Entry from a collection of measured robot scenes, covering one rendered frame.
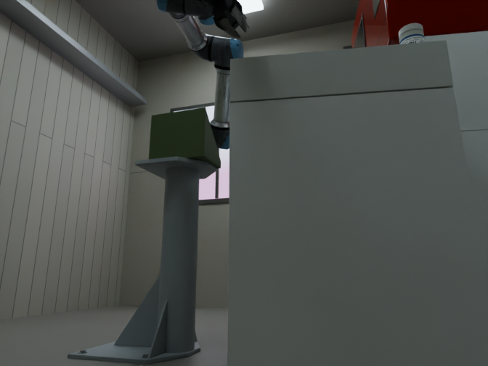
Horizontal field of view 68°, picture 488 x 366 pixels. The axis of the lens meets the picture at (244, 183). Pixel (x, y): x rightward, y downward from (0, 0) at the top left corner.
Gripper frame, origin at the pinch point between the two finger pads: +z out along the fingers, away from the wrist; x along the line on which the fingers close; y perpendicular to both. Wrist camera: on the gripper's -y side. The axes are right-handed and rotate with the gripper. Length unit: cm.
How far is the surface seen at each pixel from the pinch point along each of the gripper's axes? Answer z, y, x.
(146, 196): -140, 226, 218
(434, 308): 88, 21, 2
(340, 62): 20.2, 16.6, -17.0
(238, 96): 13.7, 5.4, 11.8
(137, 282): -57, 223, 268
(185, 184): 0, 46, 63
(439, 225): 72, 23, -10
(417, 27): 20, 29, -41
